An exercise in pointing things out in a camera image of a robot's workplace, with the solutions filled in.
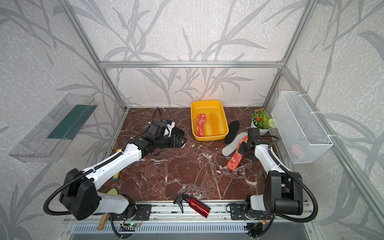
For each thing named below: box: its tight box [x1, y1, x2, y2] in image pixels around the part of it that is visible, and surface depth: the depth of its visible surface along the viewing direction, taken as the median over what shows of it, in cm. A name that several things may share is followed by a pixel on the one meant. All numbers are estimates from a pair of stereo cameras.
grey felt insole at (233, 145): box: [222, 132, 248, 157], surface depth 98 cm
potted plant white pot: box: [249, 108, 277, 135], surface depth 96 cm
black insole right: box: [224, 120, 240, 145], surface depth 110 cm
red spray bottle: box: [173, 191, 211, 218], surface depth 75 cm
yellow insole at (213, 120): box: [207, 112, 220, 136], surface depth 112 cm
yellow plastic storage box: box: [191, 100, 229, 141], surface depth 114 cm
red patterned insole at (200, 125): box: [196, 113, 207, 137], surface depth 110 cm
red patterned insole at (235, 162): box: [227, 135, 248, 171], surface depth 88 cm
